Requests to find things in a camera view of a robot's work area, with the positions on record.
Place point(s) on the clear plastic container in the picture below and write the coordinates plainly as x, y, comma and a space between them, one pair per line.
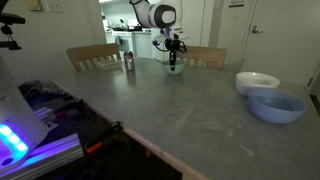
109, 64

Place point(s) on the white door with handle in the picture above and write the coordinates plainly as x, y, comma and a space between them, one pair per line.
284, 40

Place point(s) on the green bowl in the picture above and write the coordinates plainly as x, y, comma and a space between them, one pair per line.
176, 70

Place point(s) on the red soda can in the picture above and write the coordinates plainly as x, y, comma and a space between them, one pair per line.
129, 60

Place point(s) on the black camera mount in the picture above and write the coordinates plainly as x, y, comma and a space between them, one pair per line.
7, 20

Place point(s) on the wooden chair near bowls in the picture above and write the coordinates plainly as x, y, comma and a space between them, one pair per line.
205, 57

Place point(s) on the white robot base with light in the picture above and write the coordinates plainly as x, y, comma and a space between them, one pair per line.
20, 130

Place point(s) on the black orange clamp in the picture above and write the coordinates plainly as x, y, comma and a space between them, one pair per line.
108, 132

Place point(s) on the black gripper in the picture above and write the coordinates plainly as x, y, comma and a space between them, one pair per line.
174, 45

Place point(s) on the wooden chair near can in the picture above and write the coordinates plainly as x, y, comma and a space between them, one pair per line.
87, 55

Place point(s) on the blue bowl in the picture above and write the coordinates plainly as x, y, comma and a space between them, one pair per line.
274, 106

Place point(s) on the silver aluminium rail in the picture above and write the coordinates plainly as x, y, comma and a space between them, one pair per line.
46, 158

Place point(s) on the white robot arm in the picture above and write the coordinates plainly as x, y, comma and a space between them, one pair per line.
165, 15

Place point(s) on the white bowl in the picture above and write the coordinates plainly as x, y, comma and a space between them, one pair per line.
247, 80

